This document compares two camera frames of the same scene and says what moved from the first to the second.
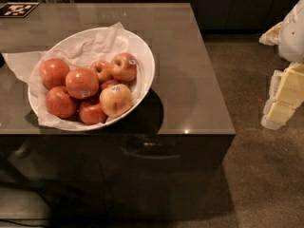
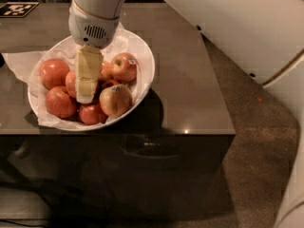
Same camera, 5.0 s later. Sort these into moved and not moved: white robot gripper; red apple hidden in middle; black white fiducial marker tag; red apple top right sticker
Moved: white robot gripper
Not moved: red apple hidden in middle; black white fiducial marker tag; red apple top right sticker
